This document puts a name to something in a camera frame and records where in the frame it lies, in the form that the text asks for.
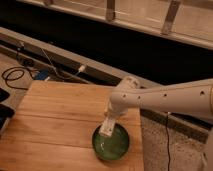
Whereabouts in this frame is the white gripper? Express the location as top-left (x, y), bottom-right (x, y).
top-left (104, 101), bottom-right (128, 118)

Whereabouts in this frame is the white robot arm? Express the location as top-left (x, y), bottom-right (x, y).
top-left (99, 76), bottom-right (213, 137)

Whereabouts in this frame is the green ceramic bowl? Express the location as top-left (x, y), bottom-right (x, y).
top-left (92, 124), bottom-right (130, 161)

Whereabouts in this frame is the blue connector box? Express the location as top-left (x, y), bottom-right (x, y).
top-left (34, 70), bottom-right (49, 80)

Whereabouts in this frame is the black device at left edge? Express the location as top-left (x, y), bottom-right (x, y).
top-left (0, 88), bottom-right (14, 130)

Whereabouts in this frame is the black cable on floor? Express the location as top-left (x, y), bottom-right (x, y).
top-left (165, 111), bottom-right (174, 171)

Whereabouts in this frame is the thin white cable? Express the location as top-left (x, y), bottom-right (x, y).
top-left (39, 46), bottom-right (88, 81)

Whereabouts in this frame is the black coiled cable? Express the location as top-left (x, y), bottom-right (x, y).
top-left (1, 65), bottom-right (36, 90)

